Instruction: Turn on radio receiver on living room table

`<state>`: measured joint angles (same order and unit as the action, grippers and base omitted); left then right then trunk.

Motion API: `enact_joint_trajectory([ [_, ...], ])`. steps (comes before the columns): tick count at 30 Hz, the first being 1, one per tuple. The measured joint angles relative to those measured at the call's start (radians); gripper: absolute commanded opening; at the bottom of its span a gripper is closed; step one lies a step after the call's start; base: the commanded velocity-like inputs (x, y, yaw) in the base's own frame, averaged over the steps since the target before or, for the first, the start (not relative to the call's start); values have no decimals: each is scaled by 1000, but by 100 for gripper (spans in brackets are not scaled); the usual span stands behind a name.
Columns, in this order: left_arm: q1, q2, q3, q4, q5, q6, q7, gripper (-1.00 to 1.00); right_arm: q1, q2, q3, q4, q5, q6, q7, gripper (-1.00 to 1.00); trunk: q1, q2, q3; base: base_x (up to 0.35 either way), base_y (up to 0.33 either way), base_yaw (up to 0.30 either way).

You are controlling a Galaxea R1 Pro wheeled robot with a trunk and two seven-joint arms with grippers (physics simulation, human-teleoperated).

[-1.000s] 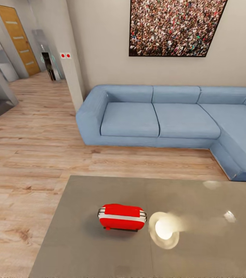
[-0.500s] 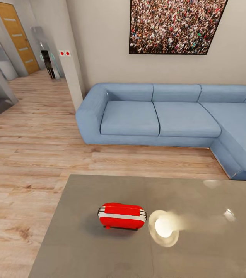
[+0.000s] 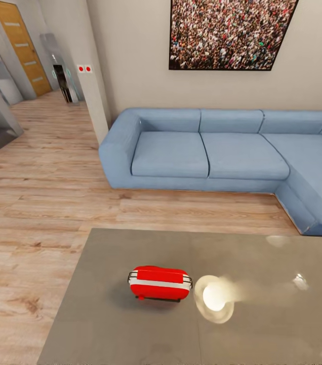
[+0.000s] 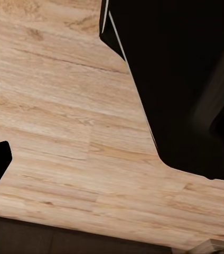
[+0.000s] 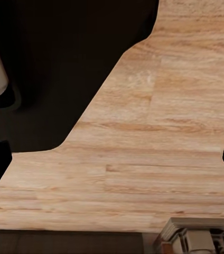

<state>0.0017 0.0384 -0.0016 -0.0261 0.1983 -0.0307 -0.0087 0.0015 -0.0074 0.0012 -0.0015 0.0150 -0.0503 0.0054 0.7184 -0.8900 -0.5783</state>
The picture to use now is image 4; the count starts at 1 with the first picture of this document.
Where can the cabinet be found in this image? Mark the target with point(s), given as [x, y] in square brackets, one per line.
[18, 237]

